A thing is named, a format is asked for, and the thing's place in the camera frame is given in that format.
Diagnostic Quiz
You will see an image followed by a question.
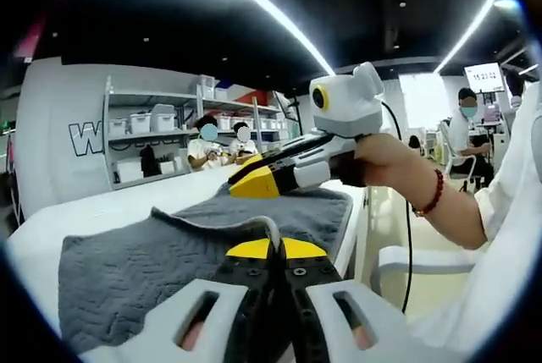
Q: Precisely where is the grey towel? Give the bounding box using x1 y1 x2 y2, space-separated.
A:
58 187 355 354

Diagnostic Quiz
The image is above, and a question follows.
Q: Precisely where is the person's right hand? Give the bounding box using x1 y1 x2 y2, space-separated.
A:
353 132 438 208

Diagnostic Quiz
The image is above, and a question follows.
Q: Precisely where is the ceiling light strip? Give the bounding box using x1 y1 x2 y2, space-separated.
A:
435 0 500 74
219 0 336 77

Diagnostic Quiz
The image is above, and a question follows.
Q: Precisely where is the white armchair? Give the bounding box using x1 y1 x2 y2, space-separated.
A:
376 246 478 309

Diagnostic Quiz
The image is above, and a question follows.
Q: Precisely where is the digital clock screen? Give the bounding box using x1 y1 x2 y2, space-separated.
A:
464 62 504 94

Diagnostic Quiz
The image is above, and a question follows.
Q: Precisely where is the black backpack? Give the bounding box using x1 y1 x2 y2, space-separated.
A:
139 145 162 178

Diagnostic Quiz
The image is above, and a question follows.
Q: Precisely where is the white metal shelving rack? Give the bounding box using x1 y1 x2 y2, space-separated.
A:
101 74 297 190

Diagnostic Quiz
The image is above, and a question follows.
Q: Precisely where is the white cardboard box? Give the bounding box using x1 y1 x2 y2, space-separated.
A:
116 159 144 183

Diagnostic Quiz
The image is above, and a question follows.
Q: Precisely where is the row of white storage bins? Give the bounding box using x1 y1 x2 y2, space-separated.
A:
108 74 289 135

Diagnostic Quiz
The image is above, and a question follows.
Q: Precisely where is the person's white shirt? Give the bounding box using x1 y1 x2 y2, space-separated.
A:
406 79 542 338

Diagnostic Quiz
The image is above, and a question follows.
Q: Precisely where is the white lettered partition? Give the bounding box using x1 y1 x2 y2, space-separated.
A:
14 58 115 218

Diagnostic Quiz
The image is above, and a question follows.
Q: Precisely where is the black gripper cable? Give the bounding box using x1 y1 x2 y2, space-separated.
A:
379 100 414 314

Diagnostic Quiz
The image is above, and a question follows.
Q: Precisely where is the red bead bracelet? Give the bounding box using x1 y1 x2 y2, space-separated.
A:
411 168 445 217

